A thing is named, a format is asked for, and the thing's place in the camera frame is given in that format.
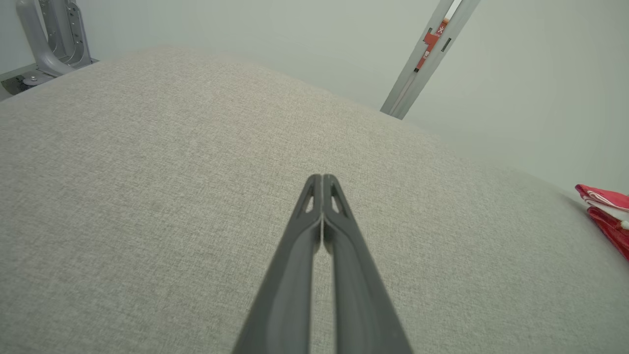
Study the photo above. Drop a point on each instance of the red tag in post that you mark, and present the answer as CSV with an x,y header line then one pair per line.
x,y
430,42

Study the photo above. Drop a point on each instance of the red garment with white trim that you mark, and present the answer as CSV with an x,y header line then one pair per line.
x,y
612,226

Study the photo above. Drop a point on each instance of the grey fabric sofa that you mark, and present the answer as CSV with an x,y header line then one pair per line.
x,y
147,196

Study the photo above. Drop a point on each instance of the grey wall partition post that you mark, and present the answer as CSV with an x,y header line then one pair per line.
x,y
402,86

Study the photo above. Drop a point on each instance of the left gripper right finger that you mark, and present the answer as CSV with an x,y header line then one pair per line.
x,y
358,295

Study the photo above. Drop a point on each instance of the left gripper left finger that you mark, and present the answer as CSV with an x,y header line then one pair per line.
x,y
285,295

